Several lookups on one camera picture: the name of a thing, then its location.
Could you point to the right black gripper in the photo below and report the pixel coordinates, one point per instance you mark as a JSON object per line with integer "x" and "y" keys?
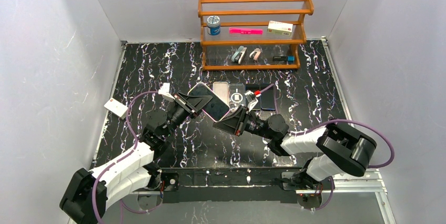
{"x": 242, "y": 120}

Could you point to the black motor mount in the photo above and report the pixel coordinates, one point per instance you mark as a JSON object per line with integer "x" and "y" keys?
{"x": 170, "y": 181}
{"x": 311, "y": 198}

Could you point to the blue white round jar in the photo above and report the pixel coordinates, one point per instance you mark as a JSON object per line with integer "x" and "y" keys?
{"x": 213, "y": 25}

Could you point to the white box with red label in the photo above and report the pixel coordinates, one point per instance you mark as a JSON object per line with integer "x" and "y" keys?
{"x": 117, "y": 108}

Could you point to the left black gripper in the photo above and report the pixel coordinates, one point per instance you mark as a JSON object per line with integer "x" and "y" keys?
{"x": 182, "y": 104}

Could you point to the pink white stapler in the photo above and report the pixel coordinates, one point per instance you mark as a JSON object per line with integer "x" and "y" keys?
{"x": 255, "y": 54}

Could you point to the beige phone case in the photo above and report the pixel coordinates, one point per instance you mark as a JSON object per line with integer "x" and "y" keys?
{"x": 221, "y": 89}

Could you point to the black blue small device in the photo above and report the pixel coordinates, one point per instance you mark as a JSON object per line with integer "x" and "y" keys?
{"x": 287, "y": 59}

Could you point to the orange wooden shelf rack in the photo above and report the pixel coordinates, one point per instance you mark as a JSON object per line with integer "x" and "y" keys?
{"x": 218, "y": 50}

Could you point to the clear phone case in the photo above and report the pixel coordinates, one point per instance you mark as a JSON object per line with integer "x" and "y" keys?
{"x": 236, "y": 96}

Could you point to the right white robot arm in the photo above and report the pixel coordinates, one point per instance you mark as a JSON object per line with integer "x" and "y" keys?
{"x": 343, "y": 148}

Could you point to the right black motor mount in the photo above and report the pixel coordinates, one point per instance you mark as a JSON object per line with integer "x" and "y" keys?
{"x": 311, "y": 198}

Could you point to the white cardboard box on shelf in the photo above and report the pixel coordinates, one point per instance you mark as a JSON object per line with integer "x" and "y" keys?
{"x": 280, "y": 28}

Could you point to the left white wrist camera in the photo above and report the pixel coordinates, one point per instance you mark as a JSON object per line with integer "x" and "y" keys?
{"x": 164, "y": 91}

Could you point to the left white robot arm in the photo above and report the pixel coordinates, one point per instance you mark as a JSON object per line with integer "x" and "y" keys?
{"x": 91, "y": 192}

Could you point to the pink plastic ruler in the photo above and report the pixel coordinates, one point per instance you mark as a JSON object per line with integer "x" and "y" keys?
{"x": 245, "y": 31}

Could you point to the blue grey stapler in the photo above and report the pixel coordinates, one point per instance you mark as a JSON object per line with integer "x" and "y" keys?
{"x": 238, "y": 55}

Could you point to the left black motor mount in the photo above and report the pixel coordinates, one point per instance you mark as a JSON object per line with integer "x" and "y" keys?
{"x": 170, "y": 181}

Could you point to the dark phone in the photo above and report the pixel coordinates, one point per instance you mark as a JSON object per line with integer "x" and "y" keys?
{"x": 254, "y": 88}

